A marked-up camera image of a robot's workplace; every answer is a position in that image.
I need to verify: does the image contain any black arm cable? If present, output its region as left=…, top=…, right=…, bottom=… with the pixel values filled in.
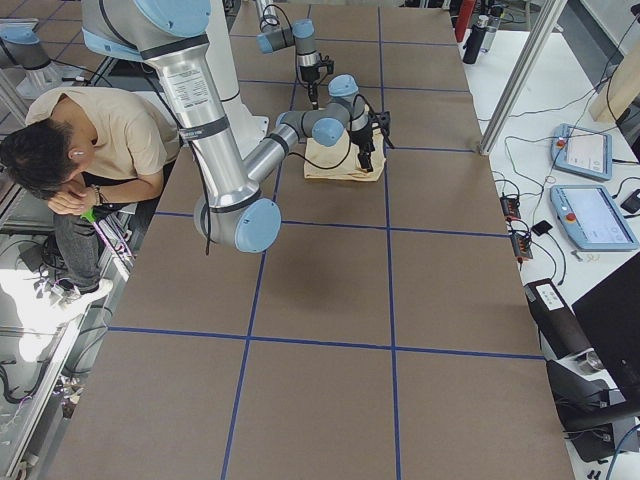
left=289, top=94, right=396, bottom=171

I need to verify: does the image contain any seated person in beige shirt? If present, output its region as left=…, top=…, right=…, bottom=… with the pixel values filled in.
left=1, top=87, right=181, bottom=313

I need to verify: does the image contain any blue teach pendant tablet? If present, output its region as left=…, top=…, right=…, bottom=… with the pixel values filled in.
left=549, top=185, right=639, bottom=252
left=551, top=123, right=613, bottom=181

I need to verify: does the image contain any brown paper roll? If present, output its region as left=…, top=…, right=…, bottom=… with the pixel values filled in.
left=524, top=279, right=592, bottom=358

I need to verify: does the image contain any black computer monitor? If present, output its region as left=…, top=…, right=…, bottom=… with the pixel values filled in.
left=572, top=255, right=639, bottom=398

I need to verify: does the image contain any clear water bottle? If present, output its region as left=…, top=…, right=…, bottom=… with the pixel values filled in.
left=480, top=4, right=504, bottom=53

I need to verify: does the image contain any grey aluminium frame post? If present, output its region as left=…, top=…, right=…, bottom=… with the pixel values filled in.
left=478, top=0, right=568, bottom=156

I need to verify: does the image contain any black thermos bottle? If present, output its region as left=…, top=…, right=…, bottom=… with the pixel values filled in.
left=462, top=15, right=489, bottom=64

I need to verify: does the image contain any beige long-sleeve printed shirt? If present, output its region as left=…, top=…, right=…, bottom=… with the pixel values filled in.
left=303, top=129, right=386, bottom=182

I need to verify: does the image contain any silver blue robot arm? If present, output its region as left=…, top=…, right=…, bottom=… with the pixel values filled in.
left=81, top=1, right=375, bottom=253
left=255, top=1, right=333, bottom=110

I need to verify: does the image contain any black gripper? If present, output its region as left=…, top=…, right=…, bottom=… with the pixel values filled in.
left=298, top=63, right=321, bottom=110
left=349, top=122, right=375, bottom=173

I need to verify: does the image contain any blue teach pendant tablet near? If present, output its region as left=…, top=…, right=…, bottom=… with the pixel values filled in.
left=549, top=185, right=639, bottom=252

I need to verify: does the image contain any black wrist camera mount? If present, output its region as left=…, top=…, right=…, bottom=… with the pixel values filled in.
left=317, top=56, right=335, bottom=76
left=369, top=111, right=395, bottom=149

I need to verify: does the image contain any blue teach pendant tablet far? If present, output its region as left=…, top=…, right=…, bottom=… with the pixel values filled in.
left=551, top=123, right=613, bottom=181

